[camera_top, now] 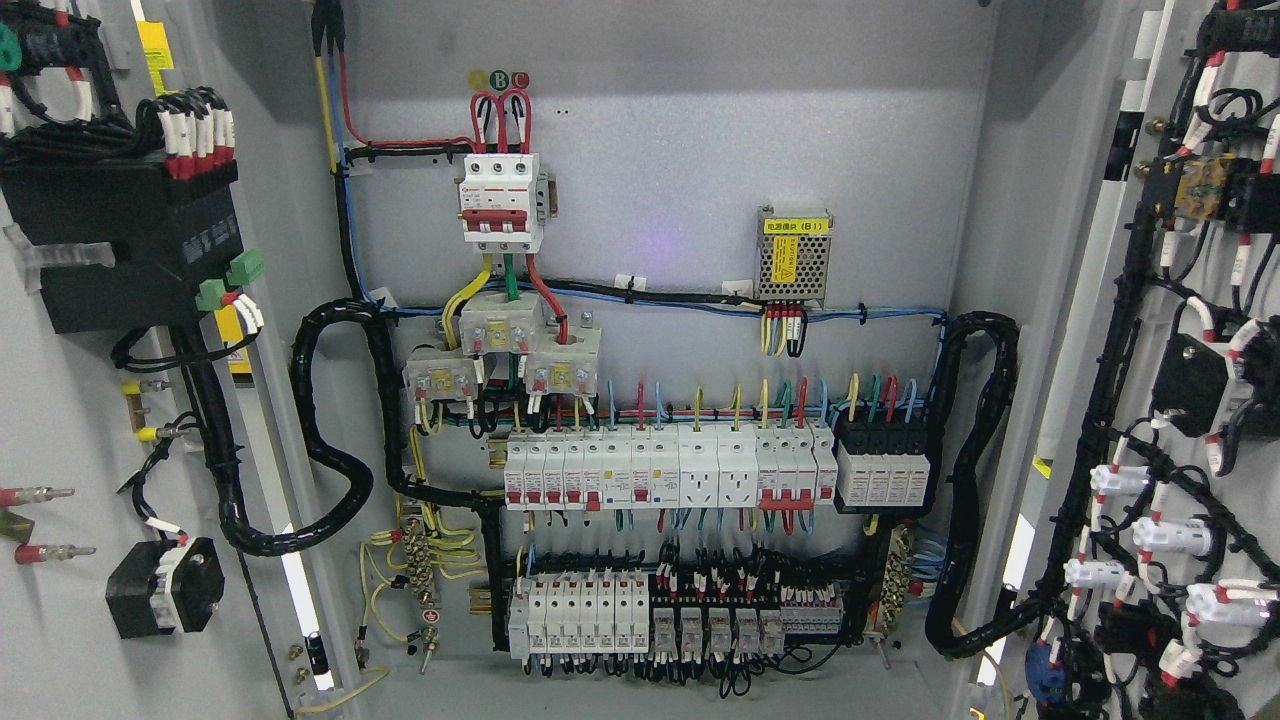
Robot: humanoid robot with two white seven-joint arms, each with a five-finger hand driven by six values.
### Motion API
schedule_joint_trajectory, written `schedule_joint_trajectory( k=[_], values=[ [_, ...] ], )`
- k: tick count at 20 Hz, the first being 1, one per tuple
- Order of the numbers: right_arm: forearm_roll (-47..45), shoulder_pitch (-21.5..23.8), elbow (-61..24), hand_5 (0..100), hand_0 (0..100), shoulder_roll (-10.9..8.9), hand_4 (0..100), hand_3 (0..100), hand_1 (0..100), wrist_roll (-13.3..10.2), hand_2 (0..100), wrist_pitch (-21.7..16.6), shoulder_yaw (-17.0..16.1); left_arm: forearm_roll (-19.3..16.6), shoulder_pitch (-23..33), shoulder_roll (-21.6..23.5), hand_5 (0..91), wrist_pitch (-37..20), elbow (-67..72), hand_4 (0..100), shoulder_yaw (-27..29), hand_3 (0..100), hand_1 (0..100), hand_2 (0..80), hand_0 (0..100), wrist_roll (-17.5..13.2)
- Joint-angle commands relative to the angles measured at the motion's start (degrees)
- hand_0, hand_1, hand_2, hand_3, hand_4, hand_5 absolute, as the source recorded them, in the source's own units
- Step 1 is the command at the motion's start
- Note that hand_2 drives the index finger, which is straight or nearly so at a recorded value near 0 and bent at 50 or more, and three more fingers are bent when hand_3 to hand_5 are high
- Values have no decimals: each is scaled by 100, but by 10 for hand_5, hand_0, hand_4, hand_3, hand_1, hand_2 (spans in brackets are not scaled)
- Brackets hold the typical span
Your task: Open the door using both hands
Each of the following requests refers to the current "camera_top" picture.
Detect metal mesh power supply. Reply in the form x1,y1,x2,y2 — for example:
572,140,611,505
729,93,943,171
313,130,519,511
754,204,833,307

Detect grey current transformer block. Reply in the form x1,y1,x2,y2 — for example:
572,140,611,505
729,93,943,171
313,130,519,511
404,291,602,409

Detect white breaker and socket row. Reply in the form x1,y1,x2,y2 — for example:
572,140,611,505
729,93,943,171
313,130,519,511
503,421,838,511

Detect black corrugated cable conduit left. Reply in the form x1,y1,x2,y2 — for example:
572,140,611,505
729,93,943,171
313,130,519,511
215,299,506,559

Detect grey cabinet door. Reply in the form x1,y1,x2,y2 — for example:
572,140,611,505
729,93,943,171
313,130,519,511
1,1,360,719
925,1,1277,719

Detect lower relay terminal row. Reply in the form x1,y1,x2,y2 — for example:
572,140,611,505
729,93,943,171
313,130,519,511
506,543,845,680

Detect brass ground terminal bar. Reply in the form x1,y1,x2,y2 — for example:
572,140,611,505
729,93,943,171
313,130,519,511
401,515,442,674

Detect white red main breaker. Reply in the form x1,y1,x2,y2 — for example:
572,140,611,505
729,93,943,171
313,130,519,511
458,152,549,254

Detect black surge protector block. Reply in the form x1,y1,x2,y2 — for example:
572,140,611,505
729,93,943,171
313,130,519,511
835,416,936,518

